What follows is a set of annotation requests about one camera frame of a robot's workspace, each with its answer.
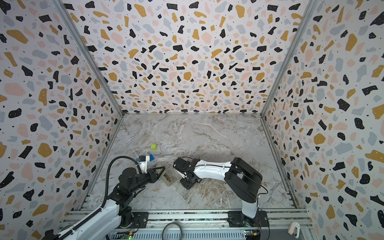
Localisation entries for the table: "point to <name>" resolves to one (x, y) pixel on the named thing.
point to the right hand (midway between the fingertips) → (184, 181)
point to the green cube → (153, 147)
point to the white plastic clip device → (294, 228)
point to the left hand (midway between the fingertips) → (164, 167)
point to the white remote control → (167, 179)
